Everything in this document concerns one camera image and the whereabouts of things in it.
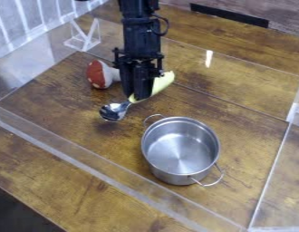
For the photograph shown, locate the green handled metal spoon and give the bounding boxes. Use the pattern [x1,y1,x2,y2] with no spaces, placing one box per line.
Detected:
[99,71,175,121]

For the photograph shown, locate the red white toy mushroom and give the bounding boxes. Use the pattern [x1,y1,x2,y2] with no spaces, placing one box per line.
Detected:
[85,60,121,89]

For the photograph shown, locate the clear acrylic tray wall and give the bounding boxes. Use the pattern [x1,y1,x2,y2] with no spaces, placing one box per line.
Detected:
[0,107,248,232]

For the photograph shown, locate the clear acrylic triangle bracket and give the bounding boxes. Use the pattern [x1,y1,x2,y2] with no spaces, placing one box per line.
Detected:
[64,18,101,52]

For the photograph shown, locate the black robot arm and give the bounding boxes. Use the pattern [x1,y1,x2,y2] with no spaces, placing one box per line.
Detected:
[112,0,169,101]

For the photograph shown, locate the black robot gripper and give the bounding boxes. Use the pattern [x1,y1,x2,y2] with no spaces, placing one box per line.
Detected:
[113,17,165,101]

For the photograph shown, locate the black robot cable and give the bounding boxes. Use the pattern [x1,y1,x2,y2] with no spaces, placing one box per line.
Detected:
[149,12,172,37]

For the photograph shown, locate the stainless steel pot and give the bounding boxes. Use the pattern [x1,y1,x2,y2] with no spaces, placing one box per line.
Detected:
[141,114,225,187]

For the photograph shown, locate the black strip on table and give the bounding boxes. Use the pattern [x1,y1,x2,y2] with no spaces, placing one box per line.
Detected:
[189,3,270,28]

